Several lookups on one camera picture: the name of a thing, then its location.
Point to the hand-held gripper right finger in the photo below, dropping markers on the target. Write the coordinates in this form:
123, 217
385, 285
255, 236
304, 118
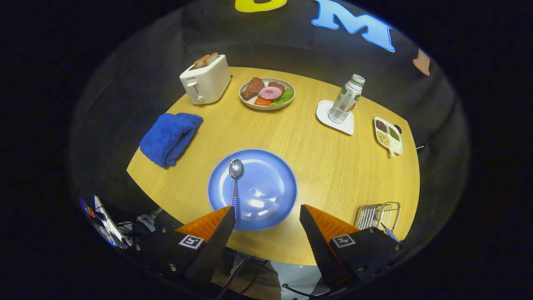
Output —
318, 250

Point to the white plastic bottle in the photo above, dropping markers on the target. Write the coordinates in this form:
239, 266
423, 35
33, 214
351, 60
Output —
345, 100

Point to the black backdrop cloth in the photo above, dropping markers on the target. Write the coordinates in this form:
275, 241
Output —
137, 75

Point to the blue folded towel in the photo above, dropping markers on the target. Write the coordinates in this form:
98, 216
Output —
168, 137

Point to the blue plate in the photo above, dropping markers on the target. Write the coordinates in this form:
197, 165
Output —
266, 191

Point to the white device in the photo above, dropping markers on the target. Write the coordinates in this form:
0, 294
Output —
110, 225

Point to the large brown meat piece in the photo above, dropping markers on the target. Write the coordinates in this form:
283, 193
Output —
252, 88

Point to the brown toast slice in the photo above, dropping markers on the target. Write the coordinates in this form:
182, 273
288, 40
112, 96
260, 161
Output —
200, 61
211, 58

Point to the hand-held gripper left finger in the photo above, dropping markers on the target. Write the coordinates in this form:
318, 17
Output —
208, 250

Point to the small brown meat piece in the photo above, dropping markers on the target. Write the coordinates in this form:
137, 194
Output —
278, 86

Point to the white divided bean dish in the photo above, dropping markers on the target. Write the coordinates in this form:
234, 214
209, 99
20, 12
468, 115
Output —
385, 139

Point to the white coaster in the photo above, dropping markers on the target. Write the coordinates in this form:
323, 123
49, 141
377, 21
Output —
343, 126

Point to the white food plate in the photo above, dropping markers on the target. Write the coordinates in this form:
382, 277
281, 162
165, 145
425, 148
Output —
250, 103

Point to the pink ham slice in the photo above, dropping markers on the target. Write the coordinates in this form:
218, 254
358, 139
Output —
271, 93

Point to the red tomato slice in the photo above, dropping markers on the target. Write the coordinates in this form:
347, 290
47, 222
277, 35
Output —
262, 102

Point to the white toaster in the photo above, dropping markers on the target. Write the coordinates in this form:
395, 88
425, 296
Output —
208, 83

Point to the green lettuce leaf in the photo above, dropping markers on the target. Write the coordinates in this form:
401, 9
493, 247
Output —
286, 96

